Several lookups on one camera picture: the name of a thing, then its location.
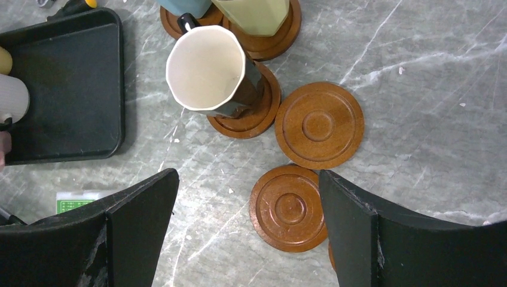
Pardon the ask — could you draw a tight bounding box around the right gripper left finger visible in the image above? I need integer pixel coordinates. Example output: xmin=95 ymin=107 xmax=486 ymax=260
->
xmin=1 ymin=169 xmax=179 ymax=286

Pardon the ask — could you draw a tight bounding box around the green screw box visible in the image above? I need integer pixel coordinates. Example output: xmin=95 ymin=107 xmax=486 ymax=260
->
xmin=56 ymin=190 xmax=118 ymax=214

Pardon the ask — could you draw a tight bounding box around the brown coaster five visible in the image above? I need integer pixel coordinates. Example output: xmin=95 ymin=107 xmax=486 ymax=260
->
xmin=328 ymin=242 xmax=336 ymax=271

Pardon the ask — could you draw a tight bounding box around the brown coaster one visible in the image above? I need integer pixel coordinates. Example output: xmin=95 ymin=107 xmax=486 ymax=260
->
xmin=160 ymin=4 xmax=224 ymax=39

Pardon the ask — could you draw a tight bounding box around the yellow-green mug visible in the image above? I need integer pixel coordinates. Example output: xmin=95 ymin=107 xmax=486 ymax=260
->
xmin=212 ymin=0 xmax=290 ymax=36

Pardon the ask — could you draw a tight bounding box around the black plastic tray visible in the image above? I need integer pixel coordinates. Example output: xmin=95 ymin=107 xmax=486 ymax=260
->
xmin=1 ymin=8 xmax=125 ymax=166

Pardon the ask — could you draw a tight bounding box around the orange-yellow mug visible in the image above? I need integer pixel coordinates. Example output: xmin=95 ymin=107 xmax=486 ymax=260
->
xmin=0 ymin=47 xmax=13 ymax=75

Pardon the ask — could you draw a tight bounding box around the pink mug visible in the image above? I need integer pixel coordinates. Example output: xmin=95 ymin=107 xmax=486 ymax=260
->
xmin=0 ymin=131 xmax=12 ymax=171

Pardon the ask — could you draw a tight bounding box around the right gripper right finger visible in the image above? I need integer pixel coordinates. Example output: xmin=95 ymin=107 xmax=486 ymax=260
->
xmin=319 ymin=170 xmax=506 ymax=286

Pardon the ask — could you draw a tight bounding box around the brown coaster two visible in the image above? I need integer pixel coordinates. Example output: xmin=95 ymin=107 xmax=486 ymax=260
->
xmin=222 ymin=0 xmax=302 ymax=62

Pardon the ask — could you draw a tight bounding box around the white ribbed black-rimmed mug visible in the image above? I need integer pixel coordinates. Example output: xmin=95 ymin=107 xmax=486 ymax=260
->
xmin=1 ymin=74 xmax=30 ymax=124

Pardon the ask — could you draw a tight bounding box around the black mug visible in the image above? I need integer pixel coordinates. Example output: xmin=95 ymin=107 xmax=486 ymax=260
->
xmin=166 ymin=13 xmax=264 ymax=118

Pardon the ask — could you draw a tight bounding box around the brown coaster six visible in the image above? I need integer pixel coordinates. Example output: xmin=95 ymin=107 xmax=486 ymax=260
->
xmin=249 ymin=164 xmax=328 ymax=253

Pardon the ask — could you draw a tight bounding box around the brown coaster four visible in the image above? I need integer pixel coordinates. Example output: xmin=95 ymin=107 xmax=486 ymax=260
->
xmin=274 ymin=82 xmax=365 ymax=170

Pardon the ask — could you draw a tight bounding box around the brown coaster three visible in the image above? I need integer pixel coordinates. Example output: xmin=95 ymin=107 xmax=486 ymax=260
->
xmin=207 ymin=61 xmax=282 ymax=139

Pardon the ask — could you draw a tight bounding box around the black yellow screwdriver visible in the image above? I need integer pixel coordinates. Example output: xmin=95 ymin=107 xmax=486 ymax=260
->
xmin=46 ymin=0 xmax=98 ymax=21

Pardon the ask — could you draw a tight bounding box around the light blue mug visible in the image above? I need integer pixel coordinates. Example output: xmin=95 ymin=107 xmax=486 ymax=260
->
xmin=156 ymin=0 xmax=212 ymax=18

